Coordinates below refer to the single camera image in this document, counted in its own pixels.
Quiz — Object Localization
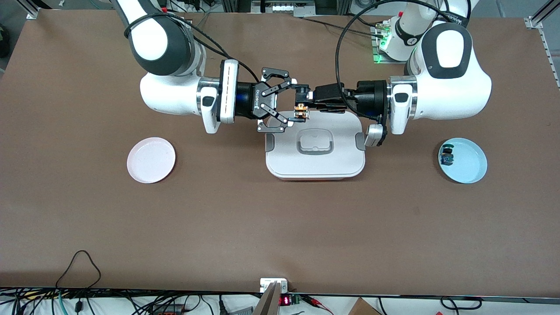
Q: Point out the white lunch box grey clips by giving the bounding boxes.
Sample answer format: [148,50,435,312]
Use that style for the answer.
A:
[265,111,366,181]

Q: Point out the small white box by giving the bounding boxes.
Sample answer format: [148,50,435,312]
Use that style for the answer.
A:
[259,278,289,294]

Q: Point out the grey device with lights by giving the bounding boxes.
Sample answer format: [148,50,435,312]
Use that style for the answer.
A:
[251,0,316,14]

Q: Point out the pink round plate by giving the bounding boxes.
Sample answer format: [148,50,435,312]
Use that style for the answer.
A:
[126,137,176,184]

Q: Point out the light blue round plate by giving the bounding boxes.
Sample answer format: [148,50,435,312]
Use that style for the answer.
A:
[438,137,488,184]

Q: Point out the grey slanted bar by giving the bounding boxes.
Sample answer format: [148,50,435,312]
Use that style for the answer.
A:
[253,281,281,315]

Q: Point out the red clip lead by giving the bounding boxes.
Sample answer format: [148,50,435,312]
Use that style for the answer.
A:
[304,295,334,315]

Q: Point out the brown cardboard piece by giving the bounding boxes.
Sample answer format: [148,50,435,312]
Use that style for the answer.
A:
[347,298,382,315]

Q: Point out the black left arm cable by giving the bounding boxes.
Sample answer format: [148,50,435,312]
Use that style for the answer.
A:
[335,0,456,115]

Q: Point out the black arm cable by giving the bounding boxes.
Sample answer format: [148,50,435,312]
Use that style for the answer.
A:
[124,12,264,84]
[335,0,456,115]

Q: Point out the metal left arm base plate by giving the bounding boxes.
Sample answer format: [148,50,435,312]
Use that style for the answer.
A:
[371,24,414,65]

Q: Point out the black cable on table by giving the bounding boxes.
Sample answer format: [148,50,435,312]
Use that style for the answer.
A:
[302,16,382,37]

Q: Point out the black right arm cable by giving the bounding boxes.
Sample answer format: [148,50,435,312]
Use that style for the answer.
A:
[124,12,264,84]

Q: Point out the thin black looped cable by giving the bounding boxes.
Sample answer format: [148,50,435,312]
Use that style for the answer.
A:
[56,250,102,290]

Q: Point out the black coiled floor cable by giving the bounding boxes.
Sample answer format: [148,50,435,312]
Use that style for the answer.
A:
[440,296,483,311]

